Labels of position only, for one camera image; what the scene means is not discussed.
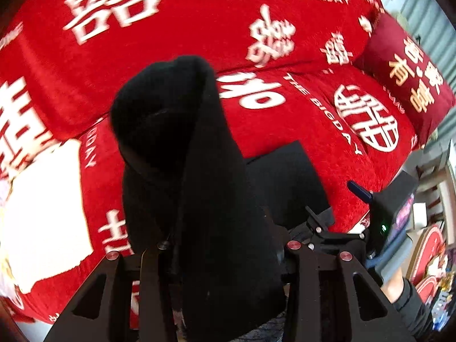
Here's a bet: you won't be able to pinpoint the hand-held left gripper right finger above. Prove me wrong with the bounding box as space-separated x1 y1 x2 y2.
283 240 416 342

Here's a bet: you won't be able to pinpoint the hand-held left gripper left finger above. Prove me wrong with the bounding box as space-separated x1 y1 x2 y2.
44 240 179 342

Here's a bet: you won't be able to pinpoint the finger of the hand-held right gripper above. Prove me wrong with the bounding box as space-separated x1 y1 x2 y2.
304 205 371 253
347 181 374 203

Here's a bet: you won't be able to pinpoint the black pants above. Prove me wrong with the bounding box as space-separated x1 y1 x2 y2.
110 55 335 335

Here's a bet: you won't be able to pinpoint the person's right forearm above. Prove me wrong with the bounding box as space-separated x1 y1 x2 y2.
381 267 437 339

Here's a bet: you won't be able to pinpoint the small white box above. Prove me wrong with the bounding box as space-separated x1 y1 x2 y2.
411 202 428 230

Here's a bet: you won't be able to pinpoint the red gift box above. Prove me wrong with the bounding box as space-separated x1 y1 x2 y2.
415 276 446 303
406 223 447 282

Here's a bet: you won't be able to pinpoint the wooden shelf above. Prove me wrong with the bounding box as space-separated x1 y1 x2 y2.
415 139 456 225

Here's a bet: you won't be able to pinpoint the dark red printed pillow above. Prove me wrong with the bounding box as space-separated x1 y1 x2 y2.
353 12 456 146

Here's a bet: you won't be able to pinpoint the red printed blanket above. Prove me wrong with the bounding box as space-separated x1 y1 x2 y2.
0 0 421 328

